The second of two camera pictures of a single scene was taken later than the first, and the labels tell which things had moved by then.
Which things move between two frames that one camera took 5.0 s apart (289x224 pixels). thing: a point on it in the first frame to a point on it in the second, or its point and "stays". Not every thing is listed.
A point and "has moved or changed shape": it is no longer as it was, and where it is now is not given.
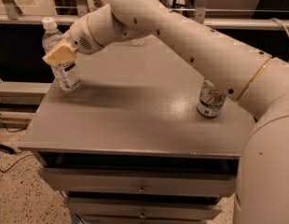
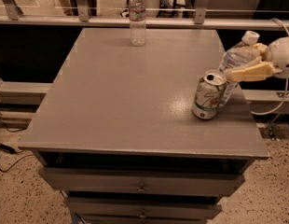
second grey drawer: x=144 y=208 stays
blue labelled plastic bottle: x=66 y=72 has moved or changed shape
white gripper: x=79 y=37 to x=282 y=57
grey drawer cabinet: x=127 y=147 stays
